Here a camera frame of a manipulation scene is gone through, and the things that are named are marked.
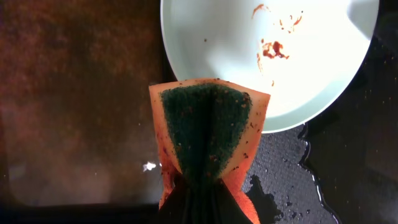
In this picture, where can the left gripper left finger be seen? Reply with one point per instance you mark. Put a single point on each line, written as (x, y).
(177, 209)

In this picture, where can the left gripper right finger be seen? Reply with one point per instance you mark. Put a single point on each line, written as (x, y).
(221, 207)

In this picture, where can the green and yellow sponge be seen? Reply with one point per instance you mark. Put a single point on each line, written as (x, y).
(207, 130)

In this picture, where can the light blue plate top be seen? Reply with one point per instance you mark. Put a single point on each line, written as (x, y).
(304, 53)

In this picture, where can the black rectangular tray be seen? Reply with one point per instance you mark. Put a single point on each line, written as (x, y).
(76, 119)

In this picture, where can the round black tray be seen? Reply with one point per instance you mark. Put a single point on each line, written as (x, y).
(340, 167)

